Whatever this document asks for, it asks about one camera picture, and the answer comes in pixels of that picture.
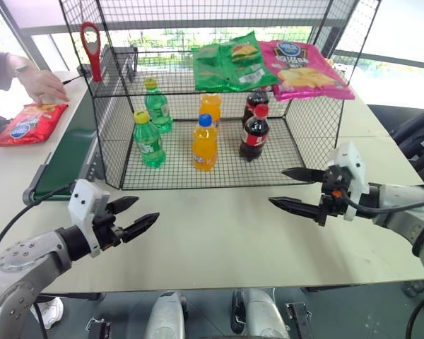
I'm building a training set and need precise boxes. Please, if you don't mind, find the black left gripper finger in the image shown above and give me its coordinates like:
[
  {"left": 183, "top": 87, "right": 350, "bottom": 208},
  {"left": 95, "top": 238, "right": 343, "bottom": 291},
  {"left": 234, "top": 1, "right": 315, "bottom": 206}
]
[
  {"left": 121, "top": 212, "right": 160, "bottom": 244},
  {"left": 108, "top": 196, "right": 140, "bottom": 215}
]

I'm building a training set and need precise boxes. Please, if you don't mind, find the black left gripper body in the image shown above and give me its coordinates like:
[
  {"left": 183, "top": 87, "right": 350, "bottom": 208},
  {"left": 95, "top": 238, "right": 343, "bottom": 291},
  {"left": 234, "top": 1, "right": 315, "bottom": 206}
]
[{"left": 92, "top": 203, "right": 124, "bottom": 251}]

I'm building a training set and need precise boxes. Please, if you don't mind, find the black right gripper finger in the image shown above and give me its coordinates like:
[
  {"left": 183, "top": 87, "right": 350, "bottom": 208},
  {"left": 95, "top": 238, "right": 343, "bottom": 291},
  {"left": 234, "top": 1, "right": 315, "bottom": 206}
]
[
  {"left": 281, "top": 167, "right": 326, "bottom": 184},
  {"left": 268, "top": 196, "right": 322, "bottom": 222}
]

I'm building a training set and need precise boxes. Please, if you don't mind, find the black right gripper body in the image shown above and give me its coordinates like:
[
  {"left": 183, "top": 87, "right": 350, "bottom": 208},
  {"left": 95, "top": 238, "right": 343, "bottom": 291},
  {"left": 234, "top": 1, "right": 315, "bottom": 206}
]
[{"left": 317, "top": 165, "right": 351, "bottom": 227}]

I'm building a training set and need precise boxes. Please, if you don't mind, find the red chips bag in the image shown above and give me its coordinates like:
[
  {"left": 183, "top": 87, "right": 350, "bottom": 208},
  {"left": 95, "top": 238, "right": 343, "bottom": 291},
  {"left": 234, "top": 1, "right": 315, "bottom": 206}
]
[{"left": 0, "top": 102, "right": 70, "bottom": 149}]

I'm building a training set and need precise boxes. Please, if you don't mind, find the green conveyor tray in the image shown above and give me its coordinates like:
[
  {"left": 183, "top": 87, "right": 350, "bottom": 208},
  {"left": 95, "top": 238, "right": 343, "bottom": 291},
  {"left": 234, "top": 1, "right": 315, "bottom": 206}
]
[{"left": 22, "top": 79, "right": 105, "bottom": 206}]

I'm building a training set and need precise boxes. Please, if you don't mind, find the person's bare hand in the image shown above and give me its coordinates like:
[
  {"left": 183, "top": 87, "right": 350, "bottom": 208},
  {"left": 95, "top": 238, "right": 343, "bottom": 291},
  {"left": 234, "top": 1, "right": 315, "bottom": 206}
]
[{"left": 22, "top": 69, "right": 71, "bottom": 107}]

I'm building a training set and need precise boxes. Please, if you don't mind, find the cola bottle red cap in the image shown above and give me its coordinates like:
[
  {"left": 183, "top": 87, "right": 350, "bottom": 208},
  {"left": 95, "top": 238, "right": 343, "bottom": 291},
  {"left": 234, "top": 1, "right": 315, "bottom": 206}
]
[{"left": 238, "top": 103, "right": 271, "bottom": 163}]

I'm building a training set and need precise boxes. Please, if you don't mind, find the green soda bottle yellow cap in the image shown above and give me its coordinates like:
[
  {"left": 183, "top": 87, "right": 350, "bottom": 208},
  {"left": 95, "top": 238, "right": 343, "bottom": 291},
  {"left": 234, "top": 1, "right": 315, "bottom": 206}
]
[
  {"left": 143, "top": 78, "right": 175, "bottom": 135},
  {"left": 131, "top": 109, "right": 167, "bottom": 169}
]

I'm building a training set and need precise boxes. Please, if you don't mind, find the cola bottle black cap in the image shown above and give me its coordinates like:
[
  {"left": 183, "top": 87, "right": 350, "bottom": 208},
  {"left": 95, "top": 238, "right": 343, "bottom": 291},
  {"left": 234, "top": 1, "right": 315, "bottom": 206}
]
[{"left": 240, "top": 88, "right": 271, "bottom": 130}]

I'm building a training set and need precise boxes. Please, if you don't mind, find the silver robot leg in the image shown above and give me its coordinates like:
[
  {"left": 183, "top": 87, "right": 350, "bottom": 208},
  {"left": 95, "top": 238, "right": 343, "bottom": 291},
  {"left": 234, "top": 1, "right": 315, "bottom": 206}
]
[
  {"left": 230, "top": 288, "right": 291, "bottom": 339},
  {"left": 142, "top": 290, "right": 189, "bottom": 339}
]

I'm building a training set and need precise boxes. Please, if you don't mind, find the pink chips bag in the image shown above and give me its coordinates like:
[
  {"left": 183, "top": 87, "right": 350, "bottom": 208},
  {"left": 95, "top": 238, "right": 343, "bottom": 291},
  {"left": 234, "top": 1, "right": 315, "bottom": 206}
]
[{"left": 259, "top": 40, "right": 356, "bottom": 103}]

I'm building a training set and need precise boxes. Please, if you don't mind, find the metal table latch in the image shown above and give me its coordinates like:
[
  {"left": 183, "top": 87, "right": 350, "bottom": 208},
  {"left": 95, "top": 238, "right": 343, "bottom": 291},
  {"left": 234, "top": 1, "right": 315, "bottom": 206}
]
[
  {"left": 285, "top": 301, "right": 314, "bottom": 339},
  {"left": 85, "top": 316, "right": 112, "bottom": 339}
]

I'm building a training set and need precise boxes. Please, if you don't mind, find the orange soda bottle blue cap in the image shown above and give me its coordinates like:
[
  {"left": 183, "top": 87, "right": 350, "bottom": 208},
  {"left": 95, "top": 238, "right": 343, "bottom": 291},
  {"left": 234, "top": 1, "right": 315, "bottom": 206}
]
[{"left": 192, "top": 113, "right": 220, "bottom": 172}]

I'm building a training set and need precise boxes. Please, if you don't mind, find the white shoe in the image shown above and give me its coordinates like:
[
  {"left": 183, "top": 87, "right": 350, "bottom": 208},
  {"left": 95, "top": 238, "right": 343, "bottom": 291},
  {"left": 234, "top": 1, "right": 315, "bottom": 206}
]
[{"left": 29, "top": 296, "right": 65, "bottom": 331}]

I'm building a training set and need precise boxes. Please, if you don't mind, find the black chair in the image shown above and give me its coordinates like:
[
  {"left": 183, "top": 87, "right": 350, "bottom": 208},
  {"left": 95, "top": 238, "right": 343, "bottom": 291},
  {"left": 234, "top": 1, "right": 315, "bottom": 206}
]
[{"left": 388, "top": 103, "right": 424, "bottom": 185}]

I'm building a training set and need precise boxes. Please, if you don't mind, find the green chips bag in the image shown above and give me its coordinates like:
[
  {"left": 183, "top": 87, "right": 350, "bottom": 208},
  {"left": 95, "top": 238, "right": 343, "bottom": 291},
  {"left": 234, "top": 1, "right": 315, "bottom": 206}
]
[{"left": 192, "top": 30, "right": 282, "bottom": 93}]

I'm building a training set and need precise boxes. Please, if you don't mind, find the red loop-shaped tool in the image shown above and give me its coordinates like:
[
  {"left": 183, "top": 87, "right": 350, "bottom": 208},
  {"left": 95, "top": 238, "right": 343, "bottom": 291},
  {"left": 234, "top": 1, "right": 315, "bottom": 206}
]
[{"left": 79, "top": 21, "right": 103, "bottom": 83}]

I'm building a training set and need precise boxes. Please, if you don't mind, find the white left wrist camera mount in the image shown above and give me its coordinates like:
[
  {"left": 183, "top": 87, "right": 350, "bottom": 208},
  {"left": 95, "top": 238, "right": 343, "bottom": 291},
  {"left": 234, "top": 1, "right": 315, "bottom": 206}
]
[{"left": 67, "top": 179, "right": 111, "bottom": 258}]

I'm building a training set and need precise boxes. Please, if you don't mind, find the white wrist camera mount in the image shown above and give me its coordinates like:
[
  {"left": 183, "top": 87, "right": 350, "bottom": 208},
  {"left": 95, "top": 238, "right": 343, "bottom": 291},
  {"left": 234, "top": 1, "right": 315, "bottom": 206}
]
[
  {"left": 67, "top": 179, "right": 111, "bottom": 258},
  {"left": 326, "top": 141, "right": 370, "bottom": 222}
]

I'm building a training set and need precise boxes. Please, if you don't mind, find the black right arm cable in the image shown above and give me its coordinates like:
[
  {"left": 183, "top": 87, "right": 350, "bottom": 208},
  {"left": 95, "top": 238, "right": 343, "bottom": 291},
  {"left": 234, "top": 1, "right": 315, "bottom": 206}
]
[{"left": 341, "top": 183, "right": 424, "bottom": 258}]

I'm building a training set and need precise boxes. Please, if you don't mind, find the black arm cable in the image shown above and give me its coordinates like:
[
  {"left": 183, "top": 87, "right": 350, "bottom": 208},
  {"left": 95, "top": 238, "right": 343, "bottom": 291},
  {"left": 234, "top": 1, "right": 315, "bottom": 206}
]
[
  {"left": 341, "top": 183, "right": 424, "bottom": 258},
  {"left": 0, "top": 181, "right": 75, "bottom": 271}
]

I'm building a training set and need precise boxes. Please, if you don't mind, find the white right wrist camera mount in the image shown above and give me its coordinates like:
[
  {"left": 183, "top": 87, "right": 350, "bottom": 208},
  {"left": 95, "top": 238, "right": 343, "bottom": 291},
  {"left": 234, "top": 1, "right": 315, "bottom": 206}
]
[{"left": 326, "top": 141, "right": 370, "bottom": 222}]

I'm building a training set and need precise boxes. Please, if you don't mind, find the black wire mesh rack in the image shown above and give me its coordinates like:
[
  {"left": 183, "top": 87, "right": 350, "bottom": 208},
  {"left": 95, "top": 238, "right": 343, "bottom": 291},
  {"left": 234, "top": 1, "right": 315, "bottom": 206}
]
[{"left": 58, "top": 0, "right": 382, "bottom": 191}]

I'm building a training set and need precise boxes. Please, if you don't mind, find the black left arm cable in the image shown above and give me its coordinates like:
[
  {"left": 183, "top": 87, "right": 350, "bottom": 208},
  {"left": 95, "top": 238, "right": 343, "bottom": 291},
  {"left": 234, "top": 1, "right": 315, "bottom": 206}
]
[{"left": 0, "top": 181, "right": 75, "bottom": 271}]

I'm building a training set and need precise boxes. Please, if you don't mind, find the thin black table cable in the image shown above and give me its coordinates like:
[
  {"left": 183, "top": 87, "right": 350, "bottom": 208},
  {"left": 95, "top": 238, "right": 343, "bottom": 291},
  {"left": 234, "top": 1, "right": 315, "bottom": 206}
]
[{"left": 61, "top": 65, "right": 92, "bottom": 85}]

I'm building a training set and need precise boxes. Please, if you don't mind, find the small black wire basket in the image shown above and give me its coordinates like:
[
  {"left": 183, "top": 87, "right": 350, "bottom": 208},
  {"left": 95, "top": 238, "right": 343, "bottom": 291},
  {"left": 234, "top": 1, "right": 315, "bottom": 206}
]
[{"left": 100, "top": 43, "right": 139, "bottom": 84}]

